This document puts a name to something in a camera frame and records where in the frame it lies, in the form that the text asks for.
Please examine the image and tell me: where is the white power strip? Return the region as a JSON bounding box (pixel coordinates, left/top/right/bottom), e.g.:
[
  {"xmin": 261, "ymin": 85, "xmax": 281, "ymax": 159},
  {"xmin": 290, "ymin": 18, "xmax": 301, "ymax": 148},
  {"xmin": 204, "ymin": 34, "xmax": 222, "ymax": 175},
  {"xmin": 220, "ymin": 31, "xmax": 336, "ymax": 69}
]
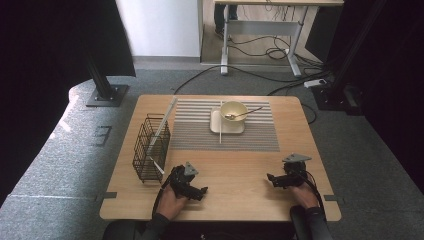
[{"xmin": 303, "ymin": 78, "xmax": 328, "ymax": 89}]

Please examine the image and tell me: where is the black curtain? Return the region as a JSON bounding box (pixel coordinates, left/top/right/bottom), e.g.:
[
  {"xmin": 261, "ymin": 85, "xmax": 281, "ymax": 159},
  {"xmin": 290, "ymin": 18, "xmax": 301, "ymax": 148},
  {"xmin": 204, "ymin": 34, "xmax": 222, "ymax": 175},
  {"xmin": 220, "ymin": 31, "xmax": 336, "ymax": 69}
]
[
  {"xmin": 0, "ymin": 0, "xmax": 137, "ymax": 204},
  {"xmin": 304, "ymin": 0, "xmax": 424, "ymax": 184}
]

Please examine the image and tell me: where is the black chair armrest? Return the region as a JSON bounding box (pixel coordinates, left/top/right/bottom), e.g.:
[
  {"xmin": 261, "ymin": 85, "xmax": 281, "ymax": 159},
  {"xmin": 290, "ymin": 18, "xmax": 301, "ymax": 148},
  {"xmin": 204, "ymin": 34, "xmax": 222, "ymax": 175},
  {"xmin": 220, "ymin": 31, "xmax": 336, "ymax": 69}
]
[{"xmin": 289, "ymin": 204, "xmax": 309, "ymax": 240}]

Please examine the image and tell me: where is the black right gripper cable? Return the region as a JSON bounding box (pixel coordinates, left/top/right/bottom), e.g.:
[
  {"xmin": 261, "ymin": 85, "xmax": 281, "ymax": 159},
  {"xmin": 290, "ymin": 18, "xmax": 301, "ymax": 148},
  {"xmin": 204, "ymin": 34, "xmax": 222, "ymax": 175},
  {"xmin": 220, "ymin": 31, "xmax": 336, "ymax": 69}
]
[{"xmin": 298, "ymin": 170, "xmax": 328, "ymax": 218}]

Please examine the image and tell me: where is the metal spoon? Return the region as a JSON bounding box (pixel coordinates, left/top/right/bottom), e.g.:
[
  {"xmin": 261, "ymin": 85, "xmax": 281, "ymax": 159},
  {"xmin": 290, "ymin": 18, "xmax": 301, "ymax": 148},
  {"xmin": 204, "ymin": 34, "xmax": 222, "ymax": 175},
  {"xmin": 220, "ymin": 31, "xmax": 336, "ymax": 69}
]
[{"xmin": 224, "ymin": 106, "xmax": 264, "ymax": 121}]

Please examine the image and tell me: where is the black cable bundle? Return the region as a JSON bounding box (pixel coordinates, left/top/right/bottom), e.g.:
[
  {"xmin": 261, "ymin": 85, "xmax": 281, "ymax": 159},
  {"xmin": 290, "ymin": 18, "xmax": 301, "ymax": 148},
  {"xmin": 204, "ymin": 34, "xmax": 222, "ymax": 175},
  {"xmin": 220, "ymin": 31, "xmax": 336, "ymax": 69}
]
[{"xmin": 229, "ymin": 33, "xmax": 321, "ymax": 68}]

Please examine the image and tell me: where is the person's lap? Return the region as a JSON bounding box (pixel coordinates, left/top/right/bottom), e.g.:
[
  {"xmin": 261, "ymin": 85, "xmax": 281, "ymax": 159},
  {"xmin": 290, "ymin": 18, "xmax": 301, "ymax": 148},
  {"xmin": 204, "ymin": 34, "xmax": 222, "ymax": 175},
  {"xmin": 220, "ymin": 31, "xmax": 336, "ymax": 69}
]
[{"xmin": 102, "ymin": 219, "xmax": 298, "ymax": 240}]

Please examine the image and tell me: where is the grey striped placemat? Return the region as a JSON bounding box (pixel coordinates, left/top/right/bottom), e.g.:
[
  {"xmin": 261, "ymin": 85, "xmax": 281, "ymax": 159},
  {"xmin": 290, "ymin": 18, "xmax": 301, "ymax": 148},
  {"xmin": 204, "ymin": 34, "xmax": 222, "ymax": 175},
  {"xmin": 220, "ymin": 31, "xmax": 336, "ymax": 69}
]
[{"xmin": 169, "ymin": 98, "xmax": 281, "ymax": 153}]

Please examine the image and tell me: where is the long black floor cable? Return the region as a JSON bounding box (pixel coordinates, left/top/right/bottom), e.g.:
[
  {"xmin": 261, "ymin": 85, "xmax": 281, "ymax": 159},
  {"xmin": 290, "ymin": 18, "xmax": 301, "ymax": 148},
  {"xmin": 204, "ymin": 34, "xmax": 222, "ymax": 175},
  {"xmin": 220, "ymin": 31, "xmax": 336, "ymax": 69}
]
[{"xmin": 173, "ymin": 64, "xmax": 334, "ymax": 95}]

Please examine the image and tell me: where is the thin black floor cable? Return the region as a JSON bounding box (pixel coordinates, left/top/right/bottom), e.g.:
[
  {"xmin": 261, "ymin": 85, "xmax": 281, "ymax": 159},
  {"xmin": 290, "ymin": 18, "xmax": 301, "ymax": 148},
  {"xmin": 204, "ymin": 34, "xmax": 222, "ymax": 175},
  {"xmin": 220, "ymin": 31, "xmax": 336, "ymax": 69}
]
[{"xmin": 300, "ymin": 102, "xmax": 318, "ymax": 125}]

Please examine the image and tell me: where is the black stand with dark base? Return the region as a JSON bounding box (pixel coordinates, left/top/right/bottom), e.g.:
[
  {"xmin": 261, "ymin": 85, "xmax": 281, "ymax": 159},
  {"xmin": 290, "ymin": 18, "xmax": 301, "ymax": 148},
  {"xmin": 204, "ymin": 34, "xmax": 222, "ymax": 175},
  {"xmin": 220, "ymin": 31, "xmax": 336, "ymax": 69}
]
[{"xmin": 311, "ymin": 0, "xmax": 389, "ymax": 116}]

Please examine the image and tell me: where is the person's left hand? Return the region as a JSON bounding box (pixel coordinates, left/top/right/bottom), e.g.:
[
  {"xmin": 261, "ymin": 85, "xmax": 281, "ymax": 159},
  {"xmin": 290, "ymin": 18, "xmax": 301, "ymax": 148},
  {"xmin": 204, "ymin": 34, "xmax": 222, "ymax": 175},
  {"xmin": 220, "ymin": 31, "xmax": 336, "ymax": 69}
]
[{"xmin": 155, "ymin": 184, "xmax": 190, "ymax": 222}]

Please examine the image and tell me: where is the cream bowl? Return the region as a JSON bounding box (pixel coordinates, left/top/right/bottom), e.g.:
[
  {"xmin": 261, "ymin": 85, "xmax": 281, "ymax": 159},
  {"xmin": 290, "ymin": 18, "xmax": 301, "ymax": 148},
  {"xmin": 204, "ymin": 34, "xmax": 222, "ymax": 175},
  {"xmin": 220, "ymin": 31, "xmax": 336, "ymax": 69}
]
[{"xmin": 219, "ymin": 100, "xmax": 249, "ymax": 127}]

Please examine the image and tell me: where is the cream square plate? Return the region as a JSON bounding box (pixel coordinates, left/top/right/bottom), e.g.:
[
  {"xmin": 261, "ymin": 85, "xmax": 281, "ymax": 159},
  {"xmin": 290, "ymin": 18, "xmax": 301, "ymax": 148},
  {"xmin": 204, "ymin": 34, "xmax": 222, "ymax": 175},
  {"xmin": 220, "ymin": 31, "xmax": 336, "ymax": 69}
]
[{"xmin": 209, "ymin": 106, "xmax": 246, "ymax": 135}]

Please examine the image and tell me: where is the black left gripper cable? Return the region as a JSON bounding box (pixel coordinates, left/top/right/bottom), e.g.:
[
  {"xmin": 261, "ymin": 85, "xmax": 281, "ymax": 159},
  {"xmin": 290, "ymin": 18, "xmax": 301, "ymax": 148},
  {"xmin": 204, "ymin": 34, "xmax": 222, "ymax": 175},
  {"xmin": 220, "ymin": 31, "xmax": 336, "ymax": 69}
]
[{"xmin": 151, "ymin": 175, "xmax": 174, "ymax": 219}]

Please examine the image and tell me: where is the white chopstick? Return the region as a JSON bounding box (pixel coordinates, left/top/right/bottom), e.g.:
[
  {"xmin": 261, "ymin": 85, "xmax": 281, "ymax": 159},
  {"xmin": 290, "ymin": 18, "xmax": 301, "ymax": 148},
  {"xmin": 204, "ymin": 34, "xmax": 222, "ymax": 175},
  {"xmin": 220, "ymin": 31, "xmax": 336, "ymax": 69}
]
[
  {"xmin": 218, "ymin": 100, "xmax": 224, "ymax": 145},
  {"xmin": 149, "ymin": 155, "xmax": 166, "ymax": 175},
  {"xmin": 147, "ymin": 96, "xmax": 179, "ymax": 156}
]

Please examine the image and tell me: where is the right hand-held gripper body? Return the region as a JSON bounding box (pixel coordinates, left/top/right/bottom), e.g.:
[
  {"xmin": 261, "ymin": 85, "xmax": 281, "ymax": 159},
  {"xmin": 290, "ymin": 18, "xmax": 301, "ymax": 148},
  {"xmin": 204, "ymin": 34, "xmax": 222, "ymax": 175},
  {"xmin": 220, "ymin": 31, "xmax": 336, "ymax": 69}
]
[{"xmin": 275, "ymin": 153, "xmax": 313, "ymax": 190}]

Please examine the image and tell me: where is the person's right hand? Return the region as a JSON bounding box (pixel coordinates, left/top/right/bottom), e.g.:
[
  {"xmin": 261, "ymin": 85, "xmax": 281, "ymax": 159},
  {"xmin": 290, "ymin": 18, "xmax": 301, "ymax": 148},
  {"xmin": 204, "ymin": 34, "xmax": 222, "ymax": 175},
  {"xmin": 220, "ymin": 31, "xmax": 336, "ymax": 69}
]
[{"xmin": 288, "ymin": 183, "xmax": 320, "ymax": 210}]

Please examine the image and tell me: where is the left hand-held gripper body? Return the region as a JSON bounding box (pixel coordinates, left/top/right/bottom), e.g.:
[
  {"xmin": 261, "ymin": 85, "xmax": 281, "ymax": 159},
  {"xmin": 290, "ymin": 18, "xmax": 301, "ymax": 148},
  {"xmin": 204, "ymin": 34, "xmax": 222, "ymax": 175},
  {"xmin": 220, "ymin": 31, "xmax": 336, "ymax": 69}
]
[{"xmin": 166, "ymin": 161, "xmax": 201, "ymax": 200}]

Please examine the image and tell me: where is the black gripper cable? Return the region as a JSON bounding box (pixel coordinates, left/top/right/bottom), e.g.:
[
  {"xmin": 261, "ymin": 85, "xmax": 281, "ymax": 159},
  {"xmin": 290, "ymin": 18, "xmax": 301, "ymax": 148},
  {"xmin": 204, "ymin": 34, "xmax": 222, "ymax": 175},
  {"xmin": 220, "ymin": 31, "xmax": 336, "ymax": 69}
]
[
  {"xmin": 298, "ymin": 170, "xmax": 328, "ymax": 218},
  {"xmin": 151, "ymin": 175, "xmax": 174, "ymax": 219}
]

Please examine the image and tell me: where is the desk with white metal legs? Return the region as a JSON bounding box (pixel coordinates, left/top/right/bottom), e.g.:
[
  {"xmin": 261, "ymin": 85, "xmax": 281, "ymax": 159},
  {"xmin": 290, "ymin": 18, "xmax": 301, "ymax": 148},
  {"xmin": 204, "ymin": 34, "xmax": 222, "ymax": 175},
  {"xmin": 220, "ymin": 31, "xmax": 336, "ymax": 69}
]
[{"xmin": 213, "ymin": 0, "xmax": 345, "ymax": 78}]

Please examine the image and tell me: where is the black stand base left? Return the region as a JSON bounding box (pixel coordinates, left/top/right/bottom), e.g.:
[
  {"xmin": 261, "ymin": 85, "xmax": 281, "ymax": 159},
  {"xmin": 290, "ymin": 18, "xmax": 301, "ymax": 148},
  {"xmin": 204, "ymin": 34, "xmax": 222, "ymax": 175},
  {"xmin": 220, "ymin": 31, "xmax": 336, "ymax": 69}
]
[{"xmin": 83, "ymin": 49, "xmax": 130, "ymax": 108}]

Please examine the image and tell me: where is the black wire basket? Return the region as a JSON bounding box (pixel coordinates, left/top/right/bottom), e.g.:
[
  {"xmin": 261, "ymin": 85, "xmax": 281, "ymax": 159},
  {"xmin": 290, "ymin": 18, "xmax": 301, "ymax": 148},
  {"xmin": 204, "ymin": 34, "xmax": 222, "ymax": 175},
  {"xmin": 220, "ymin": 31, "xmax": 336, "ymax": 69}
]
[{"xmin": 132, "ymin": 113, "xmax": 172, "ymax": 184}]

